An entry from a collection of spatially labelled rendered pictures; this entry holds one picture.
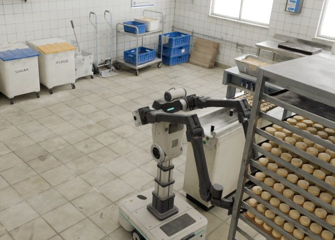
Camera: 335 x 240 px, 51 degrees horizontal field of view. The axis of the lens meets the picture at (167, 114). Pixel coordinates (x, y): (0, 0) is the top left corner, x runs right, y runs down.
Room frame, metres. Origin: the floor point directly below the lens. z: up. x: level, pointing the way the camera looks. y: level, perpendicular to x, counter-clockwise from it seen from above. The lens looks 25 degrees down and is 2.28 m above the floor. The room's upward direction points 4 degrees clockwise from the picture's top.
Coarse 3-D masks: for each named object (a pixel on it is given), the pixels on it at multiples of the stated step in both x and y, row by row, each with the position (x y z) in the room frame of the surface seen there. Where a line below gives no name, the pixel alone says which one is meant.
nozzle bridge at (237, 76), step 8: (224, 72) 3.48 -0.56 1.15; (232, 72) 3.41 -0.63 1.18; (240, 72) 3.43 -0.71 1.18; (224, 80) 3.47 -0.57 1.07; (232, 80) 3.50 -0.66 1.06; (248, 80) 3.37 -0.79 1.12; (232, 88) 3.56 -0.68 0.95; (240, 88) 3.36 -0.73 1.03; (248, 88) 3.34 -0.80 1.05; (264, 88) 3.23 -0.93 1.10; (272, 88) 3.17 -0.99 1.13; (280, 88) 3.04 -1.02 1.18; (232, 96) 3.58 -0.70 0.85; (288, 112) 3.08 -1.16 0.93
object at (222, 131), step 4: (232, 124) 2.79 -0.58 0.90; (236, 124) 2.82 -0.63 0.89; (240, 124) 2.87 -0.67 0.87; (220, 128) 2.70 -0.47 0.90; (224, 128) 2.70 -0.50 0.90; (228, 128) 2.73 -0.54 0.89; (232, 128) 2.78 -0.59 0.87; (236, 128) 2.83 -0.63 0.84; (216, 132) 2.62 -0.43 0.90; (220, 132) 2.65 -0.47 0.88; (224, 132) 2.70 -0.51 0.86; (228, 132) 2.74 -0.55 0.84; (216, 136) 2.62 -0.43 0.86; (220, 136) 2.66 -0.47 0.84
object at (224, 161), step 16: (224, 112) 3.17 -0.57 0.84; (208, 128) 2.80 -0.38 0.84; (240, 128) 2.86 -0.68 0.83; (224, 144) 2.70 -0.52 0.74; (240, 144) 2.89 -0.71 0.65; (192, 160) 2.80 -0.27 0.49; (208, 160) 2.67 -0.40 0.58; (224, 160) 2.73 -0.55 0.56; (240, 160) 2.93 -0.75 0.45; (192, 176) 2.78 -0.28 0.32; (224, 176) 2.76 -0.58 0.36; (192, 192) 2.77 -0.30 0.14; (224, 192) 2.79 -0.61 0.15; (208, 208) 2.68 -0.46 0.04
